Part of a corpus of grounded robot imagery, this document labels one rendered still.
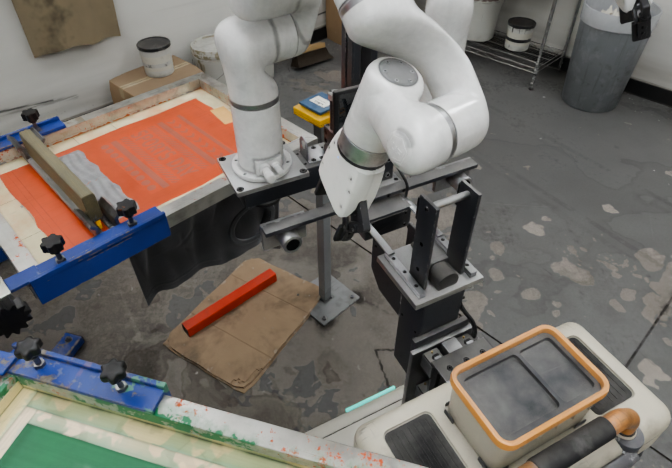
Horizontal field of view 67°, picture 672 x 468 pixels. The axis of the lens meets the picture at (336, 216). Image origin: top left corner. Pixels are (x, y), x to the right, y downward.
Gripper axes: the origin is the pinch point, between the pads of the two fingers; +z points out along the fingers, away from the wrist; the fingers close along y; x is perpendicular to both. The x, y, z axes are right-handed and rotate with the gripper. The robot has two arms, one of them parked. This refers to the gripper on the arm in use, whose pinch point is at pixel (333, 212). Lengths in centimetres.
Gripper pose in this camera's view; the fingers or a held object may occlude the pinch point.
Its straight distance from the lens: 82.4
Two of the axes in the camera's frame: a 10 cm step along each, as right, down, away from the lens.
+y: 3.4, 8.1, -4.8
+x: 9.0, -1.3, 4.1
